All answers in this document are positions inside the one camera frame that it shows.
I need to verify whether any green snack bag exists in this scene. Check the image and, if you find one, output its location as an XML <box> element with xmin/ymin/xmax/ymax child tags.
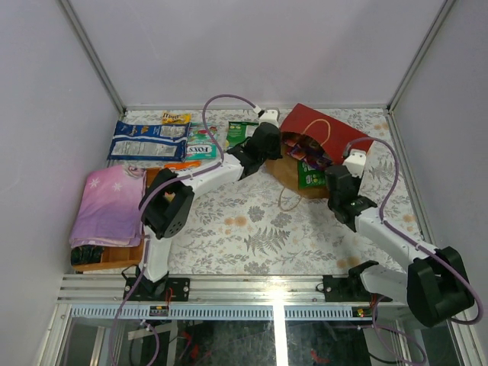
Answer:
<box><xmin>225</xmin><ymin>121</ymin><xmax>258</xmax><ymax>150</ymax></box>
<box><xmin>297</xmin><ymin>161</ymin><xmax>326</xmax><ymax>189</ymax></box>

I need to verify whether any red paper bag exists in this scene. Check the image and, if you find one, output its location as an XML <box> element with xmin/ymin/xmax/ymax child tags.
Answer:
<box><xmin>265</xmin><ymin>104</ymin><xmax>367</xmax><ymax>199</ymax></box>

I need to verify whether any green Fox's candy bag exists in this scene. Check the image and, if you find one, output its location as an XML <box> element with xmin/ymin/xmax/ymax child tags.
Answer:
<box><xmin>186</xmin><ymin>123</ymin><xmax>220</xmax><ymax>161</ymax></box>

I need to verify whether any yellow M&M's candy pack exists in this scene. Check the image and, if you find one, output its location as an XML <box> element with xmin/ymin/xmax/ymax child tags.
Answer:
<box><xmin>161</xmin><ymin>111</ymin><xmax>191</xmax><ymax>125</ymax></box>

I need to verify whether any blue chips bag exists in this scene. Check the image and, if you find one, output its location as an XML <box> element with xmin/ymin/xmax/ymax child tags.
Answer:
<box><xmin>108</xmin><ymin>120</ymin><xmax>190</xmax><ymax>162</ymax></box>

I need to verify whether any purple Fox's berries bag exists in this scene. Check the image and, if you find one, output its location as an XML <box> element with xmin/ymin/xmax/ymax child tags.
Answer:
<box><xmin>281</xmin><ymin>132</ymin><xmax>332</xmax><ymax>170</ymax></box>

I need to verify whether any orange candy bag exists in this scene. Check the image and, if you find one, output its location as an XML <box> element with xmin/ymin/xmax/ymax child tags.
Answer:
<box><xmin>163</xmin><ymin>161</ymin><xmax>201</xmax><ymax>172</ymax></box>

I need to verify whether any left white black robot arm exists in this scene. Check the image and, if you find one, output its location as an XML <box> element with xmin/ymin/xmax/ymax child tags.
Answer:
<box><xmin>139</xmin><ymin>121</ymin><xmax>282</xmax><ymax>301</ymax></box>

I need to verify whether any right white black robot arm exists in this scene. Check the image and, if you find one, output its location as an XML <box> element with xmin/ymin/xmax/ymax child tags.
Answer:
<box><xmin>325</xmin><ymin>165</ymin><xmax>477</xmax><ymax>327</ymax></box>

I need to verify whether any floral table mat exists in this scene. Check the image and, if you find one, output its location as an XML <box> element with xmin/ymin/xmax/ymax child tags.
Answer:
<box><xmin>114</xmin><ymin>108</ymin><xmax>438</xmax><ymax>276</ymax></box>

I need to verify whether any pink folded cloth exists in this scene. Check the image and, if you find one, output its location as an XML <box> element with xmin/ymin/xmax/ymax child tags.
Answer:
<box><xmin>69</xmin><ymin>165</ymin><xmax>146</xmax><ymax>249</ymax></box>

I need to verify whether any wooden organizer tray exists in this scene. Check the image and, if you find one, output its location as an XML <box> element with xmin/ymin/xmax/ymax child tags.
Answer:
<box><xmin>70</xmin><ymin>168</ymin><xmax>159</xmax><ymax>271</ymax></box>

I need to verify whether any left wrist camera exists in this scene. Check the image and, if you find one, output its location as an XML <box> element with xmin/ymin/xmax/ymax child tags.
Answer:
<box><xmin>253</xmin><ymin>106</ymin><xmax>280</xmax><ymax>126</ymax></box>

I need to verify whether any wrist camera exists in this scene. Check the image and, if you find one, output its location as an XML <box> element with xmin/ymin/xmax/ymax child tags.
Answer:
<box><xmin>253</xmin><ymin>106</ymin><xmax>280</xmax><ymax>126</ymax></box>
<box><xmin>342</xmin><ymin>149</ymin><xmax>367</xmax><ymax>178</ymax></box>

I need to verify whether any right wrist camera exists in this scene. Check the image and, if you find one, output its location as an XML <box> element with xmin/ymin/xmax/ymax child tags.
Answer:
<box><xmin>342</xmin><ymin>149</ymin><xmax>367</xmax><ymax>178</ymax></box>

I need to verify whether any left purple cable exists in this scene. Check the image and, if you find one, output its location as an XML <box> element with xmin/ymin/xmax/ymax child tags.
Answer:
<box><xmin>108</xmin><ymin>94</ymin><xmax>264</xmax><ymax>366</ymax></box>

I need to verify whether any purple cable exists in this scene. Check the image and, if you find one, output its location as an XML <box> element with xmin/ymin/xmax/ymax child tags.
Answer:
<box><xmin>108</xmin><ymin>94</ymin><xmax>264</xmax><ymax>366</ymax></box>
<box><xmin>342</xmin><ymin>136</ymin><xmax>483</xmax><ymax>363</ymax></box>

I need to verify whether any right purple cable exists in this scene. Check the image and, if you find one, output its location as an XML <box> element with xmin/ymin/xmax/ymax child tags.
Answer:
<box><xmin>342</xmin><ymin>136</ymin><xmax>483</xmax><ymax>363</ymax></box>

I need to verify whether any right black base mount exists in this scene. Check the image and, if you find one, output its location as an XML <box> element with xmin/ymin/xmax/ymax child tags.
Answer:
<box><xmin>323</xmin><ymin>275</ymin><xmax>373</xmax><ymax>303</ymax></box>

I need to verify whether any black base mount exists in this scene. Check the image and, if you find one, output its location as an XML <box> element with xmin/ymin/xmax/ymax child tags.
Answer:
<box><xmin>129</xmin><ymin>277</ymin><xmax>191</xmax><ymax>303</ymax></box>
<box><xmin>323</xmin><ymin>275</ymin><xmax>373</xmax><ymax>303</ymax></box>

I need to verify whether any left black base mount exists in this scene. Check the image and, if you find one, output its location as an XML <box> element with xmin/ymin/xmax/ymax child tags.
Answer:
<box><xmin>129</xmin><ymin>277</ymin><xmax>191</xmax><ymax>303</ymax></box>

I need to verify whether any aluminium front rail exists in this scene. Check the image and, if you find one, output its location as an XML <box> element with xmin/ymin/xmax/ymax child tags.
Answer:
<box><xmin>56</xmin><ymin>274</ymin><xmax>468</xmax><ymax>306</ymax></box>

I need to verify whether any white slotted cable duct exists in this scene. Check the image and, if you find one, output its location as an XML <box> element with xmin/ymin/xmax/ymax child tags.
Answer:
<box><xmin>71</xmin><ymin>304</ymin><xmax>371</xmax><ymax>321</ymax></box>

